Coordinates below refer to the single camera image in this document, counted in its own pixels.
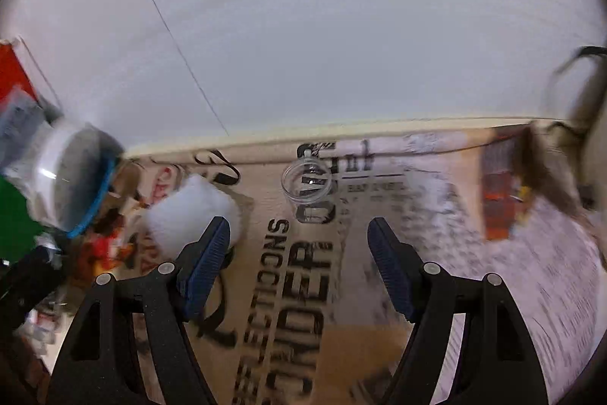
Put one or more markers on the red box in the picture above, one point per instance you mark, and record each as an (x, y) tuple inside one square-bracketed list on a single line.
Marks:
[(14, 73)]

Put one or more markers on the blue plastic bowl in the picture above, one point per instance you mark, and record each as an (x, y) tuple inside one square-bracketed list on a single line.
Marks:
[(95, 196)]

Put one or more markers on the white foam fruit net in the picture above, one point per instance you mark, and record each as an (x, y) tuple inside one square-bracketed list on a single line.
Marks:
[(182, 210)]

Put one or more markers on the white rice cooker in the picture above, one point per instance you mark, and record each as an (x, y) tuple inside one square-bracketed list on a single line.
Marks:
[(595, 139)]

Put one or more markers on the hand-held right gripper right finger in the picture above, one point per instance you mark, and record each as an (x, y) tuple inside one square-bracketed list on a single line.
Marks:
[(391, 262)]

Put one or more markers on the green box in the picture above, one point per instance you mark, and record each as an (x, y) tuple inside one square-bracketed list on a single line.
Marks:
[(16, 220)]

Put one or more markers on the newspaper print tablecloth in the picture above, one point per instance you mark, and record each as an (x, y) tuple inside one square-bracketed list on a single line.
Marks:
[(294, 291)]

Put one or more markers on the clear glass jar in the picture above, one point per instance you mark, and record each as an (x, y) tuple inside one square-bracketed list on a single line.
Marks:
[(308, 191)]

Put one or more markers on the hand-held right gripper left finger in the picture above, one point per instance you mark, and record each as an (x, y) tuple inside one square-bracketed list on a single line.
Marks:
[(208, 258)]

